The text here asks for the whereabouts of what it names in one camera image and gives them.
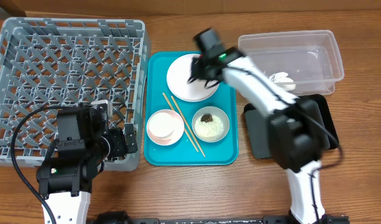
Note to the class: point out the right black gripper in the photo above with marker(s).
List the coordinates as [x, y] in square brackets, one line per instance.
[203, 72]

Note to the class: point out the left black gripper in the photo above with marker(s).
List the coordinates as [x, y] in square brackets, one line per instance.
[120, 149]

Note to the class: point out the white cup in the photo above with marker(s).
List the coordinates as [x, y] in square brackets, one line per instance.
[160, 125]

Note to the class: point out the grey bowl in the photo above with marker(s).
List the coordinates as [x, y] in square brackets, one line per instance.
[216, 111]

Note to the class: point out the dark brown food lump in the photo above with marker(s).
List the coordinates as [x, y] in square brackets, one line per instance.
[207, 118]

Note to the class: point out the white tissue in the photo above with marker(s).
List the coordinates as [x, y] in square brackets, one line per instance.
[282, 80]

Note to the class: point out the white rice pile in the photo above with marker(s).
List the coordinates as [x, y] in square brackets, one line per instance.
[210, 131]

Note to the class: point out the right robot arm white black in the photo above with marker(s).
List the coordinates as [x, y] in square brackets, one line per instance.
[296, 134]

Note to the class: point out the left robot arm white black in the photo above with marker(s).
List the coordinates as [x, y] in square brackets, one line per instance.
[65, 181]

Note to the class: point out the large white round plate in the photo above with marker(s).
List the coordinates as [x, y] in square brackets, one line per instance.
[177, 80]

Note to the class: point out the small pink bowl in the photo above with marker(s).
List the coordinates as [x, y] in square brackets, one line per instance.
[154, 139]

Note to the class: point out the wooden chopstick right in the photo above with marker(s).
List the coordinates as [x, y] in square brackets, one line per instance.
[188, 126]

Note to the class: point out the wooden chopstick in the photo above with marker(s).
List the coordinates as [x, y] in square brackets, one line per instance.
[188, 126]
[179, 127]

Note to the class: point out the teal plastic serving tray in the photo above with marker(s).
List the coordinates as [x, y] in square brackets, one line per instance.
[183, 153]

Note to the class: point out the wooden chopstick left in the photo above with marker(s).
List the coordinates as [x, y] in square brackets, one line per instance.
[179, 127]

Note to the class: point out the black rectangular tray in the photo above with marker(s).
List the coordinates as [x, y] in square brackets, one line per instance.
[258, 136]

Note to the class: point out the clear plastic bin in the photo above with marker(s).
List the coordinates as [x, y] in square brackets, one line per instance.
[310, 57]

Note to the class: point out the grey plastic dish rack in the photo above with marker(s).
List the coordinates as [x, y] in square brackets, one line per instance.
[45, 62]

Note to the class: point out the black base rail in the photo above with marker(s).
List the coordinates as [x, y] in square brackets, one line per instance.
[124, 218]

